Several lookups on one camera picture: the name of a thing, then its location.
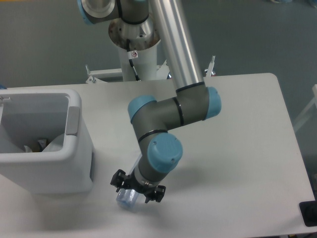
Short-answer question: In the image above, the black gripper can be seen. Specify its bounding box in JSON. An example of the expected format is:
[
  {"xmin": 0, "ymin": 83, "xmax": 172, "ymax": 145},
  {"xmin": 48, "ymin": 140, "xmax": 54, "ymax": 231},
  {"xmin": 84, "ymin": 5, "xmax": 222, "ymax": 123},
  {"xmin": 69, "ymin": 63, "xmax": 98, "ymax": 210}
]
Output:
[{"xmin": 110, "ymin": 169, "xmax": 165, "ymax": 203}]

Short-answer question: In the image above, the clear plastic water bottle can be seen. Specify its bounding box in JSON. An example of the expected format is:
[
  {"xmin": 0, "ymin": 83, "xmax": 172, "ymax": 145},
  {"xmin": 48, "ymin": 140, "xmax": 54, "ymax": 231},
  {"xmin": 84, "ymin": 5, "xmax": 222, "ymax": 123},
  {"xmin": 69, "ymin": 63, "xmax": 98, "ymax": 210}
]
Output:
[{"xmin": 115, "ymin": 154, "xmax": 143, "ymax": 208}]

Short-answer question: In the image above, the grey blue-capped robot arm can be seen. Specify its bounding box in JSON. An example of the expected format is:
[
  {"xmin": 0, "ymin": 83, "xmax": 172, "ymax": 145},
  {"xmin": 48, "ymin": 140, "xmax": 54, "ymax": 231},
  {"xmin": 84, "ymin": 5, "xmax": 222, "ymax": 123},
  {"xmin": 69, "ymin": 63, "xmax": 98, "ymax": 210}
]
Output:
[{"xmin": 77, "ymin": 0, "xmax": 221, "ymax": 207}]

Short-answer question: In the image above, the trash inside the can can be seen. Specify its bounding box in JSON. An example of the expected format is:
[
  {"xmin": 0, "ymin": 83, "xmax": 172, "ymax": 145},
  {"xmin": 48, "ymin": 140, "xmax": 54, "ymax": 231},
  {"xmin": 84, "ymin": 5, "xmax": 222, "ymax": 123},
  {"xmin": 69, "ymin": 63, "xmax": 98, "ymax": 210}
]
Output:
[{"xmin": 24, "ymin": 138, "xmax": 50, "ymax": 153}]

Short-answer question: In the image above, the white trash can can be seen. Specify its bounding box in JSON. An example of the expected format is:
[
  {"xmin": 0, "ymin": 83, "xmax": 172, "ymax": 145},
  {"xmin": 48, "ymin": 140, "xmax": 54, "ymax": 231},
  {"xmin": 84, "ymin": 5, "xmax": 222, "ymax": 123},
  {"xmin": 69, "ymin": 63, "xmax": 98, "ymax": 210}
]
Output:
[{"xmin": 0, "ymin": 89, "xmax": 94, "ymax": 194}]

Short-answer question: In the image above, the black object at table edge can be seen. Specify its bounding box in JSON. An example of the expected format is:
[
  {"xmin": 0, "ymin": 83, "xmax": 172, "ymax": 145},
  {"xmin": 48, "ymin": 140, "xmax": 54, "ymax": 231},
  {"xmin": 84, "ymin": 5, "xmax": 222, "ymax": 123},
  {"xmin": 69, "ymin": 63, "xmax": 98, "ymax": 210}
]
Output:
[{"xmin": 299, "ymin": 200, "xmax": 317, "ymax": 227}]

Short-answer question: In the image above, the white pedestal base frame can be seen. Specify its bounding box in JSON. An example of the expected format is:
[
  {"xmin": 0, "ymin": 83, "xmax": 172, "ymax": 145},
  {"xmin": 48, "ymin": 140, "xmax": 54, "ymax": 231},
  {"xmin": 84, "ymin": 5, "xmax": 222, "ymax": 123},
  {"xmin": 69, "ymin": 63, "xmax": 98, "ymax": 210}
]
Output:
[{"xmin": 85, "ymin": 56, "xmax": 216, "ymax": 84}]

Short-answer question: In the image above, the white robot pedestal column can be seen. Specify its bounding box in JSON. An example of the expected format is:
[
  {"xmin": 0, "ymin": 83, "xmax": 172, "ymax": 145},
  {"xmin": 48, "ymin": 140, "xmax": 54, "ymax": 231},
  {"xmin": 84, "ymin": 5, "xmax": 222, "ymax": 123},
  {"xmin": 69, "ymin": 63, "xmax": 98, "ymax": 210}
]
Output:
[{"xmin": 118, "ymin": 45, "xmax": 157, "ymax": 81}]

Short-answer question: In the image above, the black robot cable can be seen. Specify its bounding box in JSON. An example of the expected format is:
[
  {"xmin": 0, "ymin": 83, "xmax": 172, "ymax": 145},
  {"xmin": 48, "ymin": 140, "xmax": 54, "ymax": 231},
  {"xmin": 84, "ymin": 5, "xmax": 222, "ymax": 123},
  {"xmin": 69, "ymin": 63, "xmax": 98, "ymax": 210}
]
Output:
[{"xmin": 125, "ymin": 38, "xmax": 142, "ymax": 81}]

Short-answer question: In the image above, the white frame at right edge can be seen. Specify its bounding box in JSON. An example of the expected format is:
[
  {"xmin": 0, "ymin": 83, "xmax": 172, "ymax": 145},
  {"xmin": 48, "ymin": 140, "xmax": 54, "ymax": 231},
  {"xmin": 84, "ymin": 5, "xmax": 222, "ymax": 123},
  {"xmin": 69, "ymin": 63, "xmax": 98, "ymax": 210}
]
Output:
[{"xmin": 293, "ymin": 84, "xmax": 317, "ymax": 133}]

